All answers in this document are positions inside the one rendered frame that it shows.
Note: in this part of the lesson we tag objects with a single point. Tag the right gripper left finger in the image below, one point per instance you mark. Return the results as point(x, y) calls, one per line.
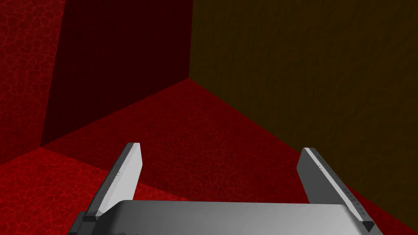
point(121, 178)

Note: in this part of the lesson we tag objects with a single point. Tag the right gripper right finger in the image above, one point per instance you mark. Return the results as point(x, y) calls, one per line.
point(321, 182)

